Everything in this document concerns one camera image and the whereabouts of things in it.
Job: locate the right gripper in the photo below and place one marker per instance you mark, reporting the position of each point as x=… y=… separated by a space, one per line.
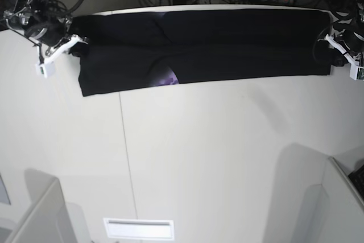
x=54 y=36

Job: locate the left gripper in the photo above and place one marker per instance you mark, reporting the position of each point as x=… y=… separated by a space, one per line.
x=349 y=42

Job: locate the black T-shirt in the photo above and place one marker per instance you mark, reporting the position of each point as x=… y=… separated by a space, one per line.
x=142 y=50

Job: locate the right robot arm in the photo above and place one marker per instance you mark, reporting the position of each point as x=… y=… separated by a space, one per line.
x=16 y=12

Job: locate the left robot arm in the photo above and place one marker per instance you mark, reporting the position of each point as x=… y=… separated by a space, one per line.
x=347 y=12

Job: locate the black keyboard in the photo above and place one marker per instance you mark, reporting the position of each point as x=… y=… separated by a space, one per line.
x=357 y=180

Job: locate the grey partition panel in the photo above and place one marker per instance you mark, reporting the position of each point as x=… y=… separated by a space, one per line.
x=46 y=220

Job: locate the white table slot plate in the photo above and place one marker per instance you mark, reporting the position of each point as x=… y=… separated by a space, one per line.
x=157 y=230

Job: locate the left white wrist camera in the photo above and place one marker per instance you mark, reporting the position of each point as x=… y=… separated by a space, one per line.
x=356 y=70

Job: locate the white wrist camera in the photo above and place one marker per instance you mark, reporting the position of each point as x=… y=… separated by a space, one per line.
x=46 y=60
x=356 y=70

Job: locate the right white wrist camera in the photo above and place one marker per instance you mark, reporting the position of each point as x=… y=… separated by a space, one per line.
x=46 y=60

